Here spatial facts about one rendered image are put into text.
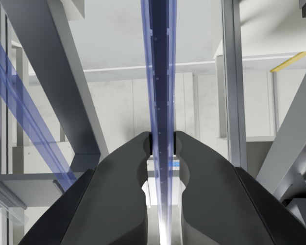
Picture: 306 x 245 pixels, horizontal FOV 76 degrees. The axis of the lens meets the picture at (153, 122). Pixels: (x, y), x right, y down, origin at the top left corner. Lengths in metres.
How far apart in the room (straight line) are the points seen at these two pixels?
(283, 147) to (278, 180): 0.06
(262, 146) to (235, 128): 0.18
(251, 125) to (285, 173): 3.47
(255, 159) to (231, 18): 0.42
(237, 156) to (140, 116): 3.20
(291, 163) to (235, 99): 0.25
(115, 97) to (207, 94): 1.72
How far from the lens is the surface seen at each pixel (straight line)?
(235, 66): 0.58
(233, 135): 0.55
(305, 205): 0.47
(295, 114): 0.35
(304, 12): 0.68
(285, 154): 0.38
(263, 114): 3.92
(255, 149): 0.70
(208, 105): 3.68
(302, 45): 1.10
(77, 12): 0.24
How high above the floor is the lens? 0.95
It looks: 2 degrees down
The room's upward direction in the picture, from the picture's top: 178 degrees clockwise
